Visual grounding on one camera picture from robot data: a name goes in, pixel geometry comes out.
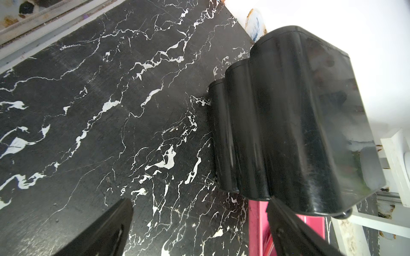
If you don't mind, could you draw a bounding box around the black drawer cabinet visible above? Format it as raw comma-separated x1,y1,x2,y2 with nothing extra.
208,26,386,218

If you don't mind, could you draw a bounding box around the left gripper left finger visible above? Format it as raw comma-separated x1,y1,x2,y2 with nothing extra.
56,198,133,256

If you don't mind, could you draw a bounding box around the white tiered display stand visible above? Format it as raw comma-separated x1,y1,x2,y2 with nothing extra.
326,129,410,256

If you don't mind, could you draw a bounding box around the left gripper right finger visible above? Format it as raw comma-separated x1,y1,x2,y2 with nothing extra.
266,197,341,256

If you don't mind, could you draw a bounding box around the pink drawer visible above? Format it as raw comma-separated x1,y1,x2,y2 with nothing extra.
248,200,326,256

